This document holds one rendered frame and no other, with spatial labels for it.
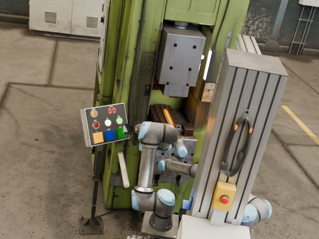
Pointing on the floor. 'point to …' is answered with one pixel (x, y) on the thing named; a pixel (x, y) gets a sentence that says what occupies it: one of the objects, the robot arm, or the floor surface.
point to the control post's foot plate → (98, 229)
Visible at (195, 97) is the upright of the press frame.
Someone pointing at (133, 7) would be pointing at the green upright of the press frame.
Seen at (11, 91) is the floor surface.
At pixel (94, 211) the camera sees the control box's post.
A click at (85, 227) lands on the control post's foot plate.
